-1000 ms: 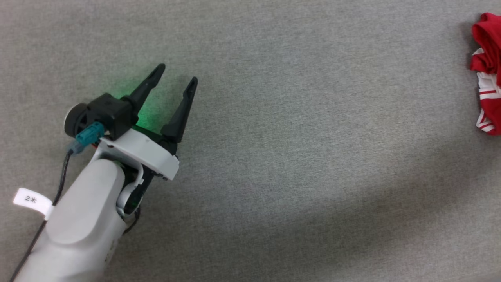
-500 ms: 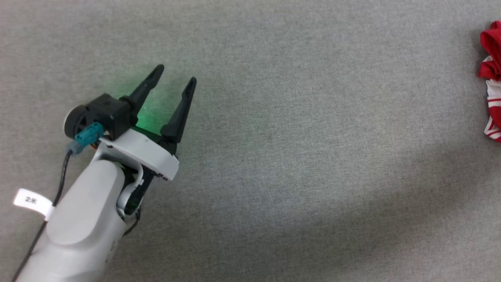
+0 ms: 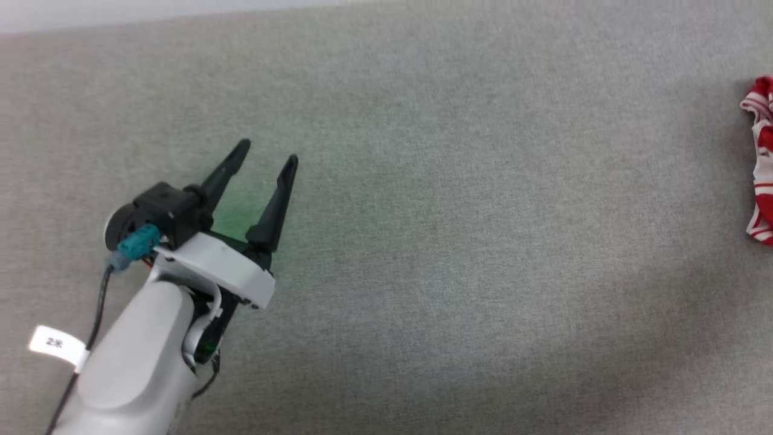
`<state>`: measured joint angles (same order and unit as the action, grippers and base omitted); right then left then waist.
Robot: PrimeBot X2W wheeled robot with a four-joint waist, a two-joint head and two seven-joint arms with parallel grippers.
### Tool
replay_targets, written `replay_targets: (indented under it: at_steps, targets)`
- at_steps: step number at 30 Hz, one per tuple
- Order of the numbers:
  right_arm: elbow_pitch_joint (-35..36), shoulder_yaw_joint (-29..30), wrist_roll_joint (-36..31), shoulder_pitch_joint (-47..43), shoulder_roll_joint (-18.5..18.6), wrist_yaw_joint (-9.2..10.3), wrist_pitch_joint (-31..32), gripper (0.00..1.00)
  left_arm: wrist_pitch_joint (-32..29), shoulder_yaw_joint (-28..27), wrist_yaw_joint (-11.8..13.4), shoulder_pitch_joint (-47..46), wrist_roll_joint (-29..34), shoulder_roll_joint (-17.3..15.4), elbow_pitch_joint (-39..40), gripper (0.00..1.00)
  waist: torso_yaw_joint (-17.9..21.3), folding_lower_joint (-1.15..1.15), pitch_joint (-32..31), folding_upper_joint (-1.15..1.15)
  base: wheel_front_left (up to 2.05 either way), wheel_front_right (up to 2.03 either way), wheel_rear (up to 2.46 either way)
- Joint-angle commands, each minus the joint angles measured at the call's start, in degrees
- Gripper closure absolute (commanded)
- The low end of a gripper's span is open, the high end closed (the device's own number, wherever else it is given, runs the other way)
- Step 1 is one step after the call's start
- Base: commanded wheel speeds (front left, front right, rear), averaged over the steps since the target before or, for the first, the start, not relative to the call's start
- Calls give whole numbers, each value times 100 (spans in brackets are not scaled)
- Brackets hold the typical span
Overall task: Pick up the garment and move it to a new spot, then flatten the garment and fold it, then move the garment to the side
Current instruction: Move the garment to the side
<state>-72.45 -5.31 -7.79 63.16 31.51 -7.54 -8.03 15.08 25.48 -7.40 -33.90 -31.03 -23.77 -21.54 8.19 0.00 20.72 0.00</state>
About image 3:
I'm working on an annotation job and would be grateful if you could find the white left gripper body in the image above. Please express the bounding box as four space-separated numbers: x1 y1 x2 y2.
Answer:
148 228 276 311

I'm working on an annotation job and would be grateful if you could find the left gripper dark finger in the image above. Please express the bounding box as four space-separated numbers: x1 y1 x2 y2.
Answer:
184 139 252 230
246 154 299 252

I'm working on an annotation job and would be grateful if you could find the red and white jersey garment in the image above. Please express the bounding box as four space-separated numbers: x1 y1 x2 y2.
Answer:
740 76 773 246

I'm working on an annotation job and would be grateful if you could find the grey fabric surface cover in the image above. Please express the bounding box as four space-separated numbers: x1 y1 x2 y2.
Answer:
0 0 773 435

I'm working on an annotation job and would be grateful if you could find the black cable with teal plug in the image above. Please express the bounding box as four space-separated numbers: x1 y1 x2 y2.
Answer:
43 224 161 435

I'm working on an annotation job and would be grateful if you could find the white cable label tag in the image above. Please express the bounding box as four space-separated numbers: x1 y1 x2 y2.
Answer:
28 324 89 370

